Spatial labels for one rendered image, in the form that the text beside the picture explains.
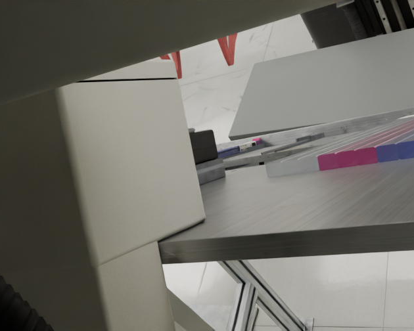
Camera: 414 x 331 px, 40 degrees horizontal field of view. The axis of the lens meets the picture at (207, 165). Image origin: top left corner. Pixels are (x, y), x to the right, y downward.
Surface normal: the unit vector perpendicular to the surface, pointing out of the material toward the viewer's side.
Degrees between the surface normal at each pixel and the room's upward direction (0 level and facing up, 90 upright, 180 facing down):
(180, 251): 47
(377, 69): 0
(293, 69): 0
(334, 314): 0
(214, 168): 90
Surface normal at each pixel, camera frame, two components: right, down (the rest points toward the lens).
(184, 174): 0.83, -0.14
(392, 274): -0.50, -0.61
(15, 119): -0.51, 0.15
